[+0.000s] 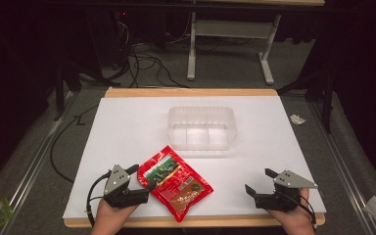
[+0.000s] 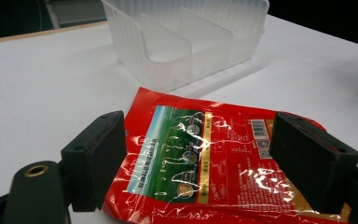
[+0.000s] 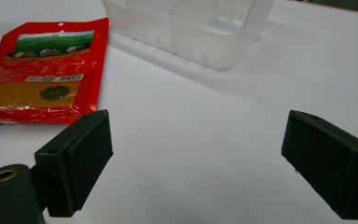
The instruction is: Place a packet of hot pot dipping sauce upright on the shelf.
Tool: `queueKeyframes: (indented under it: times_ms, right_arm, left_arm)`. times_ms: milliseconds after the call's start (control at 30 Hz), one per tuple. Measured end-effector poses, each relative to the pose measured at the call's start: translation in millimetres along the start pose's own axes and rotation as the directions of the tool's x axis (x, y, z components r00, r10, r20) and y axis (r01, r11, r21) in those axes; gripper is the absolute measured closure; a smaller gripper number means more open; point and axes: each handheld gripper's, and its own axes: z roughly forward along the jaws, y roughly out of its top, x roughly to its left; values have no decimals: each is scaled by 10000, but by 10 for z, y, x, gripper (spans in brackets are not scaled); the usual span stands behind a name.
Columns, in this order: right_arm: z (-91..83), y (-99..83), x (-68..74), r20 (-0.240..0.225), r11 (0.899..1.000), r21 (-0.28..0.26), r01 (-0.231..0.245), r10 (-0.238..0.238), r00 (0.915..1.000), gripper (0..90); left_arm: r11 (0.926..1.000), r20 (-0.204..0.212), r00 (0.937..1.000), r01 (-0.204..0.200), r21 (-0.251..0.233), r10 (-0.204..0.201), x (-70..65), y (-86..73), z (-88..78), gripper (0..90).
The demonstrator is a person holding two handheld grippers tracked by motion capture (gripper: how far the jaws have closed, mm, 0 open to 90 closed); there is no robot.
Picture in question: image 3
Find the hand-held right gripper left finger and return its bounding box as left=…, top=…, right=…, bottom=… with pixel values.
left=34, top=108, right=114, bottom=218

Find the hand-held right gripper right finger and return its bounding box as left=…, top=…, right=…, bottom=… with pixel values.
left=281, top=109, right=358, bottom=221

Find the red snack packet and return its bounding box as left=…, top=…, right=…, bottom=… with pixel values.
left=0, top=17, right=110, bottom=125

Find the clear plastic container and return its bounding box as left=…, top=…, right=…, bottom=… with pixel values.
left=102, top=0, right=275, bottom=71

